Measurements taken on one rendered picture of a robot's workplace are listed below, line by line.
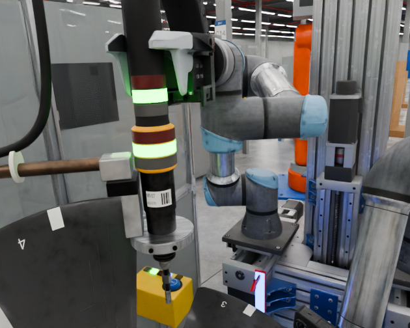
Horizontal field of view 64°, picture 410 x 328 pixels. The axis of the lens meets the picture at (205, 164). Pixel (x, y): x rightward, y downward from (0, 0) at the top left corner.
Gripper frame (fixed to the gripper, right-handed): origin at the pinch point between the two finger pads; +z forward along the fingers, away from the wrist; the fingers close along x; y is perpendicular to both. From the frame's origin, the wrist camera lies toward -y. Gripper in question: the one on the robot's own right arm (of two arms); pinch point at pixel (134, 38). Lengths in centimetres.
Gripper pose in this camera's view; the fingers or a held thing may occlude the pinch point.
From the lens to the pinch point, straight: 32.2
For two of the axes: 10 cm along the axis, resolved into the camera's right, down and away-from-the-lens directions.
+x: -9.6, -0.4, 2.9
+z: -2.9, 2.8, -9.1
